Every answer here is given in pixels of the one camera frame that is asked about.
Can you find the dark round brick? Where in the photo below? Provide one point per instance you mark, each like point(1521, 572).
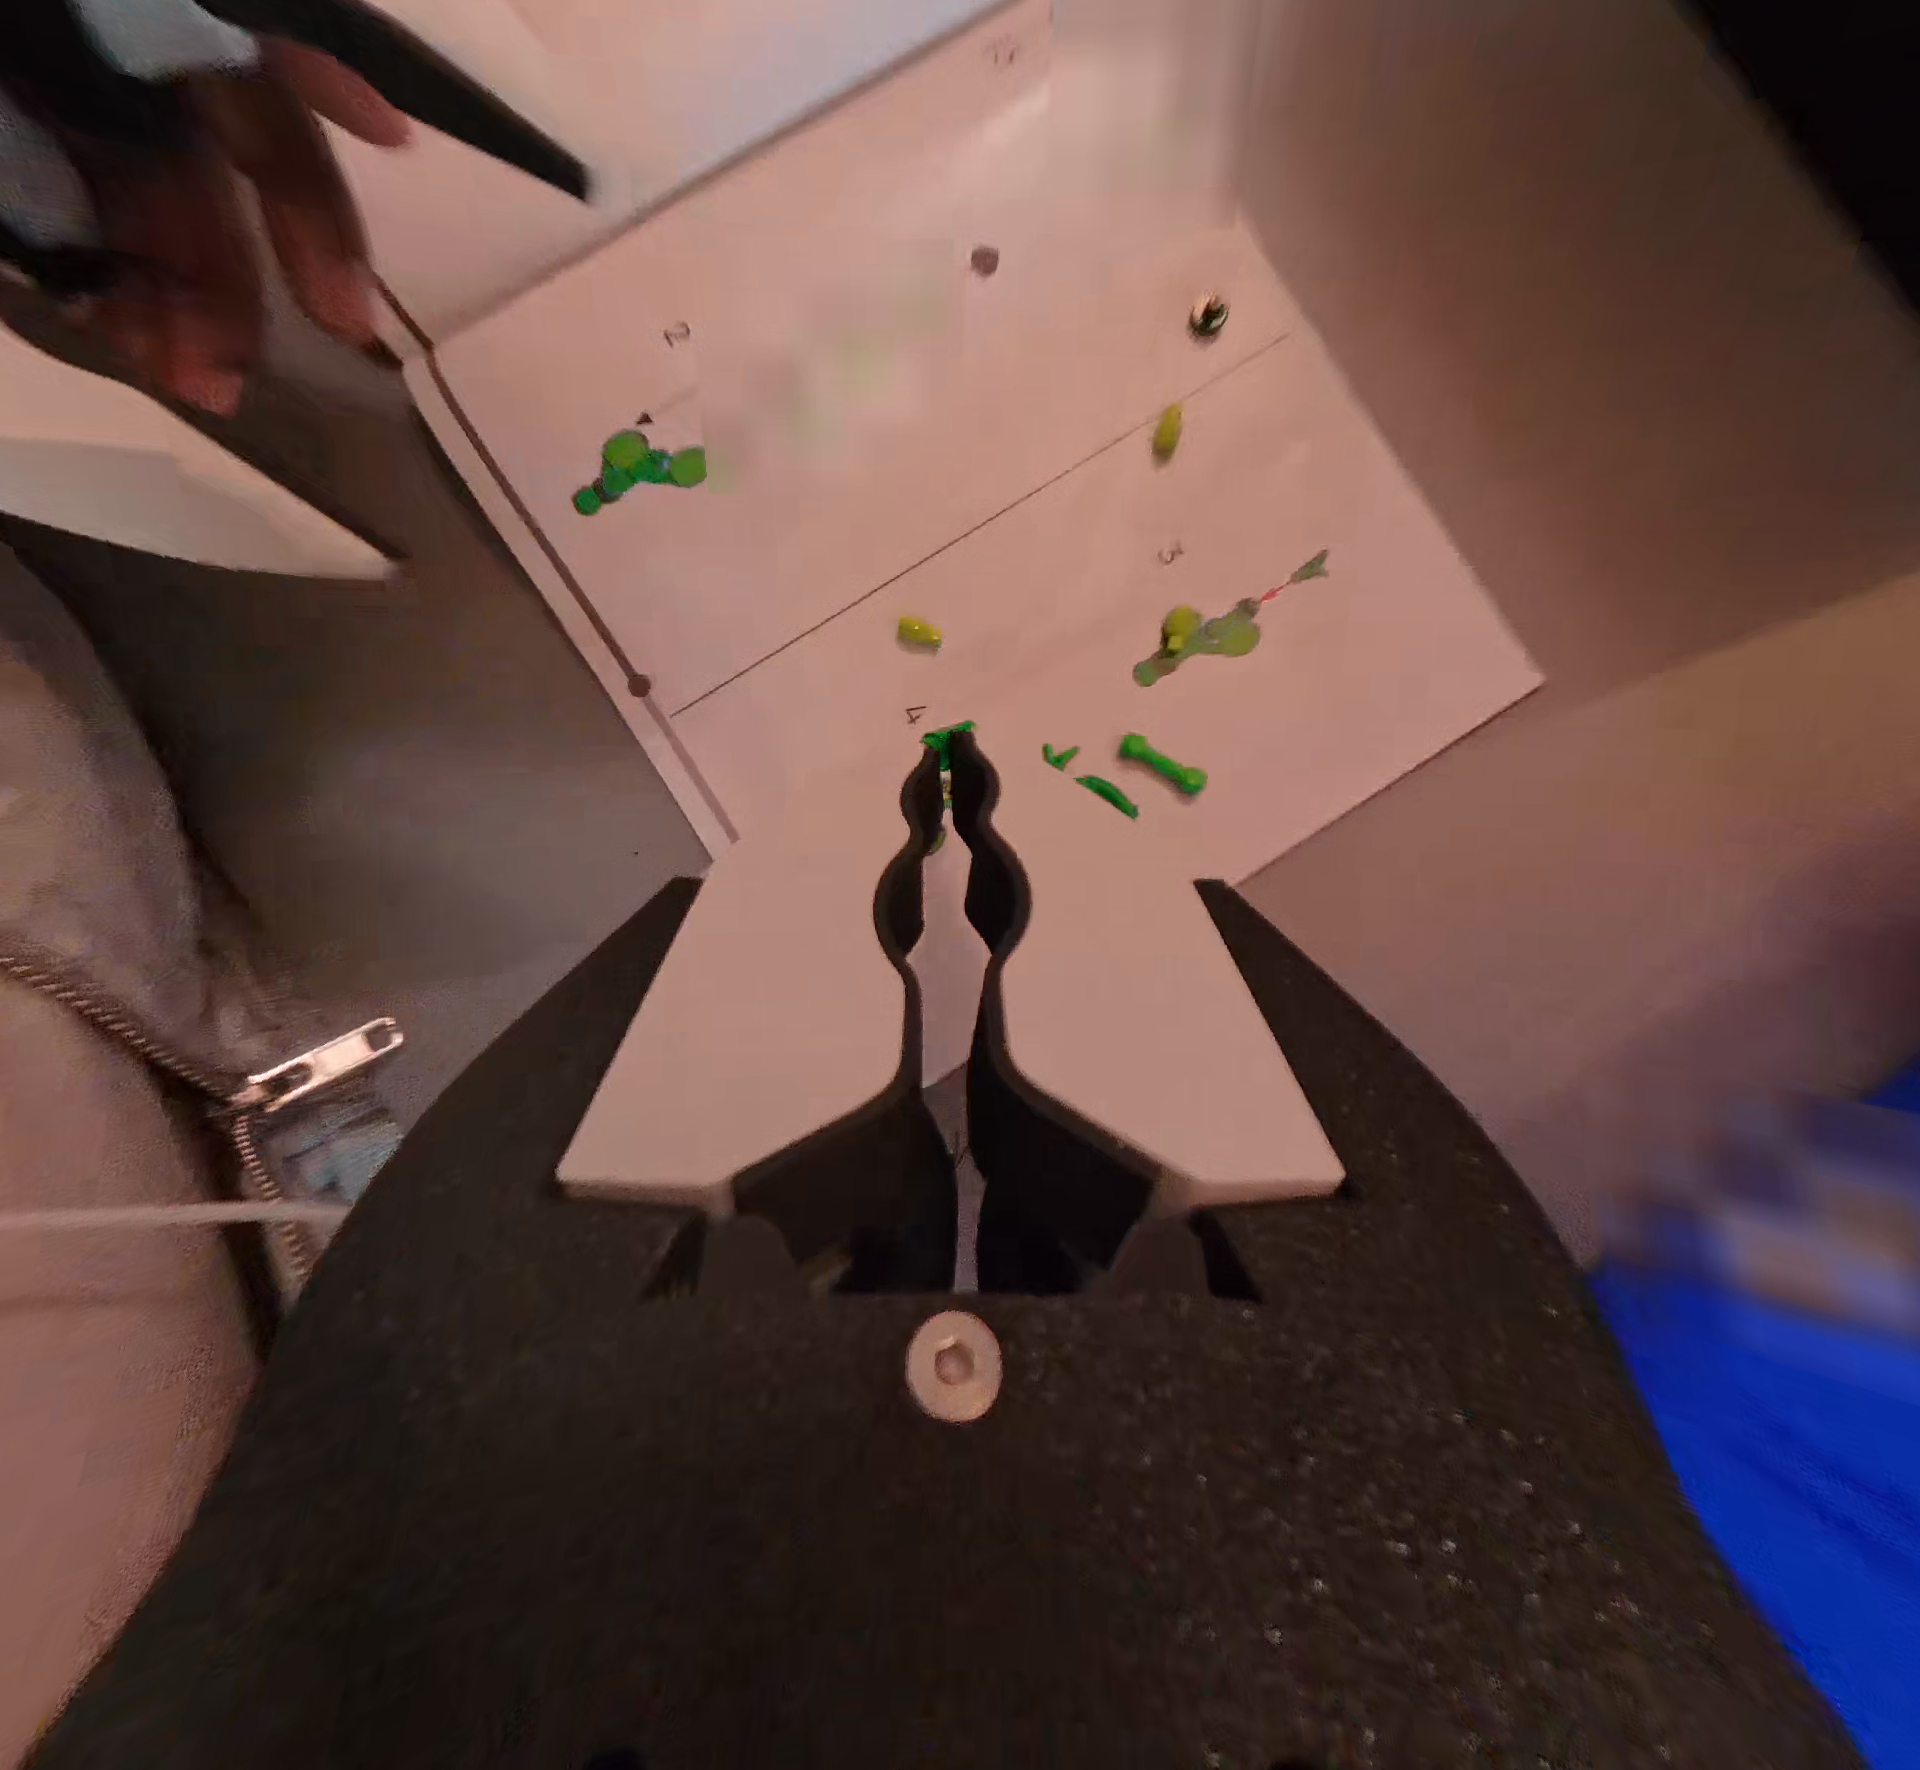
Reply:
point(1208, 317)

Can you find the green rod brick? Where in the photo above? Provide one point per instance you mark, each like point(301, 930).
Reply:
point(1159, 758)

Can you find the blue plastic bin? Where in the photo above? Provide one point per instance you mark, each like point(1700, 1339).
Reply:
point(1800, 1503)

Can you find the person's left hand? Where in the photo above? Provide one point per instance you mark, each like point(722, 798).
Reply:
point(225, 241)

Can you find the pale grey zip jacket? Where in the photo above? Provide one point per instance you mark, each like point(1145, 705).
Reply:
point(89, 1424)

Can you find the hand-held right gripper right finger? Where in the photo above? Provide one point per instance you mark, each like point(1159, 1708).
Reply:
point(1153, 1050)

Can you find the green stem brick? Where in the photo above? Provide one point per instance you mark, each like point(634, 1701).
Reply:
point(946, 743)

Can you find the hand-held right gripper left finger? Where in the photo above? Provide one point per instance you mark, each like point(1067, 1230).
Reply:
point(751, 1050)

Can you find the small green leaf brick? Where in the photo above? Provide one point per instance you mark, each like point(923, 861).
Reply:
point(1109, 798)

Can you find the white instruction booklet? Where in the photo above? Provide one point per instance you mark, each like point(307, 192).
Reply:
point(929, 481)

